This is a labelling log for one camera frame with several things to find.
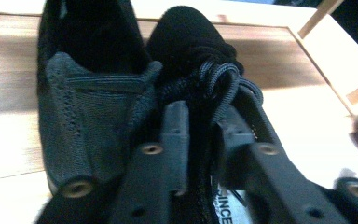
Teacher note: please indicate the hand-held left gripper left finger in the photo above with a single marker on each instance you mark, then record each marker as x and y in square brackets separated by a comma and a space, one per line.
[175, 149]

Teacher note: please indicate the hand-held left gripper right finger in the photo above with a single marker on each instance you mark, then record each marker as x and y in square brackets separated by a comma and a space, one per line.
[276, 186]

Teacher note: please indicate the black mesh shoe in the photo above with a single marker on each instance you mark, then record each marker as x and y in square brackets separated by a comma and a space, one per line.
[90, 124]
[189, 40]

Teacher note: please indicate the wooden shoe rack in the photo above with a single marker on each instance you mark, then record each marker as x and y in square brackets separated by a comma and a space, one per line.
[292, 62]

